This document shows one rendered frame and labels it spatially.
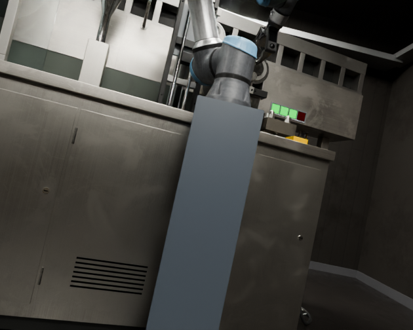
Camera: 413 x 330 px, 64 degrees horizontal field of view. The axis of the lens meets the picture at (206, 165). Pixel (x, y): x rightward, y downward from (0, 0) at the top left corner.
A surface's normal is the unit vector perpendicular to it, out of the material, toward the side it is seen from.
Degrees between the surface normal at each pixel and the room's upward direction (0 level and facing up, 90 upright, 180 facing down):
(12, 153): 90
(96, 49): 90
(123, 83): 90
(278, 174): 90
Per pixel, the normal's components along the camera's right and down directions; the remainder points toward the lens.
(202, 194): 0.08, -0.04
